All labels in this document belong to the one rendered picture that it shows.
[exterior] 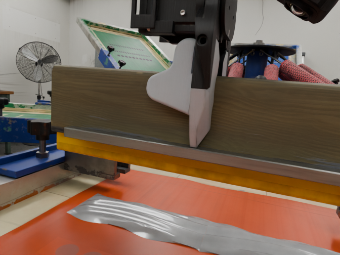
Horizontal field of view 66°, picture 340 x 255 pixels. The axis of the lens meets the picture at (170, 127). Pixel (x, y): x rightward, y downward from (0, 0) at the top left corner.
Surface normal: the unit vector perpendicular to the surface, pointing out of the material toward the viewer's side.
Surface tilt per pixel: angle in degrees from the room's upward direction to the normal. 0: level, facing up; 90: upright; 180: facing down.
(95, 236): 0
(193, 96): 103
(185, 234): 33
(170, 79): 83
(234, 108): 90
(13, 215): 0
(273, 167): 90
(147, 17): 90
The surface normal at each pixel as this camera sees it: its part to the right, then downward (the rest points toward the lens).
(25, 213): 0.08, -0.98
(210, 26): -0.32, -0.04
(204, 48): -0.35, 0.29
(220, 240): 0.01, -0.73
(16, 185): 0.94, 0.13
